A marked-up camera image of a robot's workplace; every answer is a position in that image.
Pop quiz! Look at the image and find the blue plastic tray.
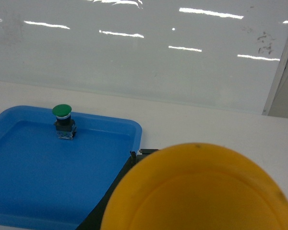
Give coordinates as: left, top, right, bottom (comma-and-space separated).
0, 106, 142, 230

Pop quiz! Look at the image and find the green mushroom push button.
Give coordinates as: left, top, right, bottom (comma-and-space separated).
52, 104, 77, 140

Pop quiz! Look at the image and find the glossy white board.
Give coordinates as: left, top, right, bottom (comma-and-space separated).
0, 0, 288, 114

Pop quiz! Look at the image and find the yellow mushroom push button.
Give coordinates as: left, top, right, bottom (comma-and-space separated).
101, 143, 288, 230

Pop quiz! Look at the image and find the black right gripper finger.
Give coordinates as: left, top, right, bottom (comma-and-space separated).
76, 149, 158, 230

